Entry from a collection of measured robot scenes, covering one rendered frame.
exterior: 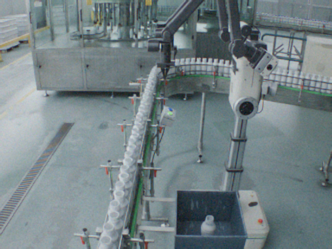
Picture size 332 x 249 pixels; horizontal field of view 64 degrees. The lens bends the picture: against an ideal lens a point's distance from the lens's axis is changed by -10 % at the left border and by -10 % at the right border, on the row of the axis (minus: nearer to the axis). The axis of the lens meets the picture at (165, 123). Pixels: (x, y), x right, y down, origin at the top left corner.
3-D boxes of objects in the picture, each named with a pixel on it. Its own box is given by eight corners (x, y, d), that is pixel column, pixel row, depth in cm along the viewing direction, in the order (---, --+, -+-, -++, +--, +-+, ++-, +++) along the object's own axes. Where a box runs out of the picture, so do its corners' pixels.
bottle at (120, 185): (112, 214, 122) (109, 184, 115) (122, 207, 126) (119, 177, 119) (123, 220, 119) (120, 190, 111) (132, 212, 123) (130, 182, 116)
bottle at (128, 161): (134, 193, 135) (132, 164, 128) (122, 190, 136) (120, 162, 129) (138, 185, 140) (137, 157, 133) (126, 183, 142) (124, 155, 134)
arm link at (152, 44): (170, 31, 145) (170, 29, 153) (147, 30, 145) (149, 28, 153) (169, 54, 150) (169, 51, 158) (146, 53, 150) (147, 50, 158)
